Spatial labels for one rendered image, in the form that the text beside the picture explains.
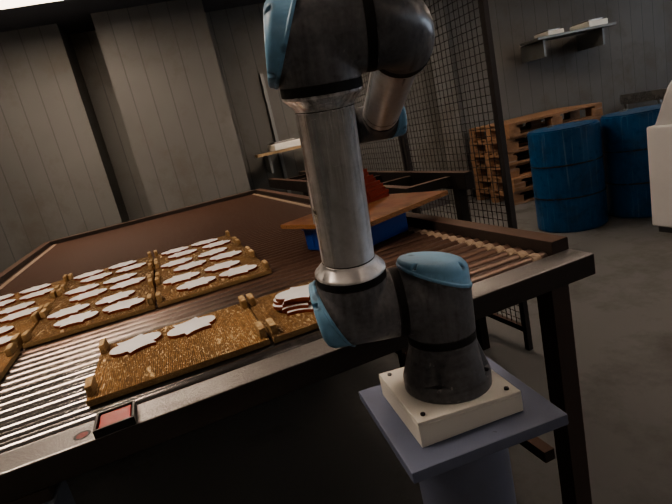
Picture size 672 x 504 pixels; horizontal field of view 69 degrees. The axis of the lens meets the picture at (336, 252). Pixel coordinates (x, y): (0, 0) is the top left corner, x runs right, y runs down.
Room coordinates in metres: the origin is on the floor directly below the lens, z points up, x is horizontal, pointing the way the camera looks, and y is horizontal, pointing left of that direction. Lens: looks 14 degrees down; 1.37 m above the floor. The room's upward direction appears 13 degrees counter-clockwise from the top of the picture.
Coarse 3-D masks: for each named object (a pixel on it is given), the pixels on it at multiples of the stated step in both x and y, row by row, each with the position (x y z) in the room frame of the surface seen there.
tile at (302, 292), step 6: (294, 288) 1.32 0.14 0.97; (300, 288) 1.31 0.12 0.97; (306, 288) 1.29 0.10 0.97; (282, 294) 1.29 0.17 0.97; (288, 294) 1.28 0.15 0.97; (294, 294) 1.26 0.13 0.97; (300, 294) 1.25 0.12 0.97; (306, 294) 1.24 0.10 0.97; (276, 300) 1.27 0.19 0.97; (282, 300) 1.25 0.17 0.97; (288, 300) 1.23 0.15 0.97; (294, 300) 1.23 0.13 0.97; (300, 300) 1.23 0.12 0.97
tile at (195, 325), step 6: (198, 318) 1.33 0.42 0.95; (204, 318) 1.32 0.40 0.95; (210, 318) 1.31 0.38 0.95; (180, 324) 1.32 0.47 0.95; (186, 324) 1.31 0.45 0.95; (192, 324) 1.29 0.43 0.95; (198, 324) 1.28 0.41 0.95; (204, 324) 1.27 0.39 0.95; (210, 324) 1.26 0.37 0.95; (174, 330) 1.28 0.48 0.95; (180, 330) 1.27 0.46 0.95; (186, 330) 1.26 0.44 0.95; (192, 330) 1.24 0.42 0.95; (198, 330) 1.25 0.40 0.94; (168, 336) 1.25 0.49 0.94; (174, 336) 1.24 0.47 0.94; (180, 336) 1.24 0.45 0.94; (186, 336) 1.23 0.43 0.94
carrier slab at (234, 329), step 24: (216, 312) 1.38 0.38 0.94; (240, 312) 1.33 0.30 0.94; (192, 336) 1.23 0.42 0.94; (216, 336) 1.19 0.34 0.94; (240, 336) 1.15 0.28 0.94; (120, 360) 1.17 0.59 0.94; (144, 360) 1.13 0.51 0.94; (168, 360) 1.10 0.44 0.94; (192, 360) 1.07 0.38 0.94; (216, 360) 1.06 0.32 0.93; (120, 384) 1.02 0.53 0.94; (144, 384) 1.01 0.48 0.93
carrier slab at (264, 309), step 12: (288, 288) 1.46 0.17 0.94; (264, 300) 1.40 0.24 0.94; (252, 312) 1.35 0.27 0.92; (264, 312) 1.29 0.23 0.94; (276, 312) 1.27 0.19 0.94; (312, 312) 1.20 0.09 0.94; (264, 324) 1.20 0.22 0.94; (276, 324) 1.18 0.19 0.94; (288, 324) 1.16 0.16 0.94; (300, 324) 1.14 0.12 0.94; (312, 324) 1.12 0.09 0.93; (276, 336) 1.10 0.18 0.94; (288, 336) 1.10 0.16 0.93
